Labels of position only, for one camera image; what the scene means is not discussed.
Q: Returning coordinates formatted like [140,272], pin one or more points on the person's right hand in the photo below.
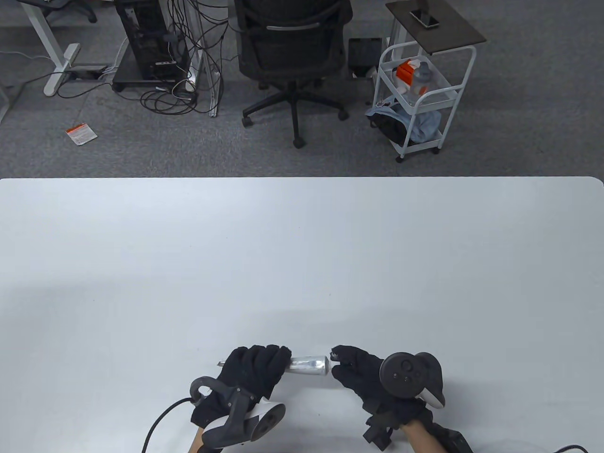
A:
[361,373]

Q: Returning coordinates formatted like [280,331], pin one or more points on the person's left hand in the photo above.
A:
[255,370]

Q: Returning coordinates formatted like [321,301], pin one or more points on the silver toothpaste tube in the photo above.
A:
[309,366]

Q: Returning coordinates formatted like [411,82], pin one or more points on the person's right forearm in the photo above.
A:
[420,439]

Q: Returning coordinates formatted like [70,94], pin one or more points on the person's left forearm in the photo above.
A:
[197,442]

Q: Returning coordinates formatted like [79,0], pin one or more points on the clear bottle grey cap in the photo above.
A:
[422,78]

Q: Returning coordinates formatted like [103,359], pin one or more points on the black white right hand controller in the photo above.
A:
[406,373]

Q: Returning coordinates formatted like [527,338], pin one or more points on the black white hand controller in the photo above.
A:
[406,373]
[236,429]

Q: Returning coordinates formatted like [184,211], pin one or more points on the black white left hand controller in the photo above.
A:
[236,429]

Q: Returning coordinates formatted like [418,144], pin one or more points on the black bag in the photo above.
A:
[391,128]

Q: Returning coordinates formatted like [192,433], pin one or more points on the light blue cloth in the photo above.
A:
[427,125]

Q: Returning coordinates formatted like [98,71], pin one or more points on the orange white paper packet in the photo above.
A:
[81,134]

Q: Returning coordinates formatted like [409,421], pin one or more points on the orange white box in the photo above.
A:
[405,73]

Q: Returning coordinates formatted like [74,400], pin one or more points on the white rolling cart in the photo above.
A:
[455,75]

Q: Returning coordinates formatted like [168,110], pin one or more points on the black flat box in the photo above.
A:
[364,55]

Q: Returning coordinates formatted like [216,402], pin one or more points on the black wheeled tower base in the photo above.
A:
[127,75]

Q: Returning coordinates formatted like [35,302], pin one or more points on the black mesh office chair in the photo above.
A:
[292,42]

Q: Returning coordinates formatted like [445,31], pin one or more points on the black power strip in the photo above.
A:
[87,73]

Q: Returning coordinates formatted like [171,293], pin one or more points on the black computer tower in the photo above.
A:
[151,37]

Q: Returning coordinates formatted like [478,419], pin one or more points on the dark brown side tabletop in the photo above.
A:
[448,26]

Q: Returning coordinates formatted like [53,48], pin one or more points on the black smartphone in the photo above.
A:
[424,19]

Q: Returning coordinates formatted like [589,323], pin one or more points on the white desk leg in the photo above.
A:
[54,52]

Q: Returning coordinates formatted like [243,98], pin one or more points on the white metal desk rail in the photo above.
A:
[210,71]

